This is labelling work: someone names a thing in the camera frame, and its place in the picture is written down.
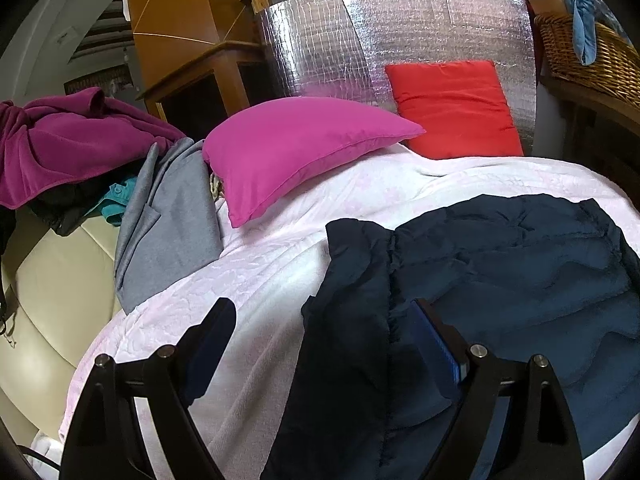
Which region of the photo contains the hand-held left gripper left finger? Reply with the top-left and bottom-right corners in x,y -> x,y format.
59,297 -> 237,480

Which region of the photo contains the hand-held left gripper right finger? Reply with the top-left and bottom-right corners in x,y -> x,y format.
410,298 -> 586,480

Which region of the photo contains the navy blue jacket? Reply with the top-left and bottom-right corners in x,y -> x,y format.
260,194 -> 640,480

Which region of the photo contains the pale pink blanket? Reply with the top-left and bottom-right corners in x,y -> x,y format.
59,142 -> 640,480

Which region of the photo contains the grey garment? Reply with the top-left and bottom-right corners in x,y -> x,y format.
115,137 -> 223,315

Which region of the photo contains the teal garment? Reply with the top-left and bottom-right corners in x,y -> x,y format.
85,177 -> 138,226

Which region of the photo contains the cream leather sofa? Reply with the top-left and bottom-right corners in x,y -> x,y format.
0,205 -> 126,451

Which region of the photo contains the black garment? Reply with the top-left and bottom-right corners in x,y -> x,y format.
0,180 -> 121,256

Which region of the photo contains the magenta pillow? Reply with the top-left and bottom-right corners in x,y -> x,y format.
202,97 -> 426,228

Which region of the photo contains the red pillow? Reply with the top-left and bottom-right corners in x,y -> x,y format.
385,60 -> 525,160

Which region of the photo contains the magenta fleece garment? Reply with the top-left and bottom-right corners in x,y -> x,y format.
0,86 -> 187,210

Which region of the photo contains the long wooden table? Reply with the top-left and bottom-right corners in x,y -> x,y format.
537,72 -> 640,201

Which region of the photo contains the silver foil panel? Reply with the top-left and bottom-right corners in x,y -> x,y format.
257,0 -> 537,148

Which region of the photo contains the wicker basket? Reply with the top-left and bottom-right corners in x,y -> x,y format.
534,12 -> 640,108

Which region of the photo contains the blue cloth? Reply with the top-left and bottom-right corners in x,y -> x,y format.
565,0 -> 608,66

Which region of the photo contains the black cable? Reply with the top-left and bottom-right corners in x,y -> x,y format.
19,442 -> 65,461

